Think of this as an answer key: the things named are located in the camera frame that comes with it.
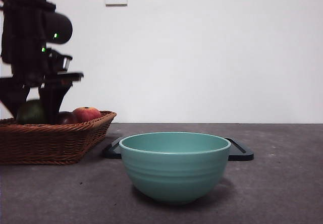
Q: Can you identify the red orange peach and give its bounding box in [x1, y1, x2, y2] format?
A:
[72, 106, 101, 123]

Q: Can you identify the brown wicker basket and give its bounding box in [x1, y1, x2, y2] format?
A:
[0, 110, 117, 166]

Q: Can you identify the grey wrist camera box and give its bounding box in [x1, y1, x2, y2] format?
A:
[47, 48, 73, 72]

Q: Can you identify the dark purple plum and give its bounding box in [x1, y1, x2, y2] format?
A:
[58, 111, 79, 124]

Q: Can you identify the teal ceramic bowl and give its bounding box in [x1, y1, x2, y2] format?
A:
[118, 132, 232, 205]

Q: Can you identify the green avocado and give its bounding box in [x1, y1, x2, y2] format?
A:
[16, 99, 46, 125]

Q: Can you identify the black rectangular tray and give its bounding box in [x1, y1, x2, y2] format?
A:
[101, 137, 255, 162]

